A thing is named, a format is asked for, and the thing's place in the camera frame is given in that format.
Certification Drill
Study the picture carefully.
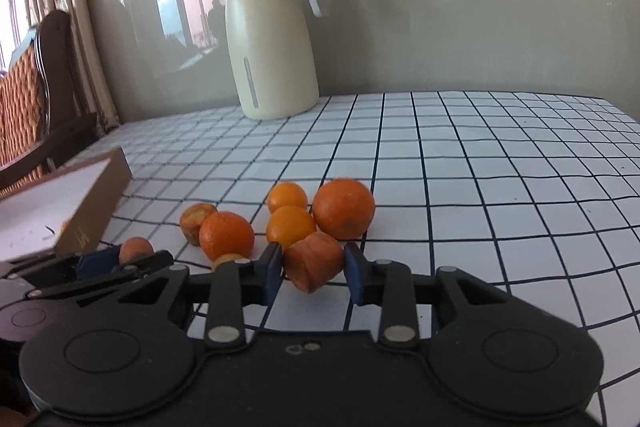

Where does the large orange mandarin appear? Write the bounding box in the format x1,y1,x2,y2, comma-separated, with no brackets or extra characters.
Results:
311,178,376,240

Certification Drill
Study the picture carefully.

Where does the small yellow mandarin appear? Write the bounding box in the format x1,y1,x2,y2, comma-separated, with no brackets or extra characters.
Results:
266,205,317,250
266,182,309,214

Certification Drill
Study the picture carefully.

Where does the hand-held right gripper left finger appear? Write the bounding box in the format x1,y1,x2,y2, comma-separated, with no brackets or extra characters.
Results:
117,241,285,349

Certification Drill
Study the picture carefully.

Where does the small dented orange mandarin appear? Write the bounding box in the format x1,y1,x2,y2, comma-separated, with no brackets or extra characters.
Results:
180,203,218,247

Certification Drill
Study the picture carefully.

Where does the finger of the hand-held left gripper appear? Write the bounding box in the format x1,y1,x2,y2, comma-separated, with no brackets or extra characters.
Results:
27,251,174,303
0,246,121,281

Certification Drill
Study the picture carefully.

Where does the brown cardboard box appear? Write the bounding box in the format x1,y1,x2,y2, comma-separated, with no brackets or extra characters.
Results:
0,147,133,264

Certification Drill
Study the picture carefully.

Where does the checkered white tablecloth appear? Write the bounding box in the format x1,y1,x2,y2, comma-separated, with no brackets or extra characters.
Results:
0,91,640,427

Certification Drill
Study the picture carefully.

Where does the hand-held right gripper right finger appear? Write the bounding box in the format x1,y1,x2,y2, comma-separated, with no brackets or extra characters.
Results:
344,242,511,349

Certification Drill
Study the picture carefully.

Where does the cream thermos jug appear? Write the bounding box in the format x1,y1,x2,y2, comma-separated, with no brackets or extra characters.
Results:
223,0,323,121

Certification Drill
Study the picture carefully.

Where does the wooden chair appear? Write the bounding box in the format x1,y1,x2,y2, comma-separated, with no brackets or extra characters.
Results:
0,9,98,198

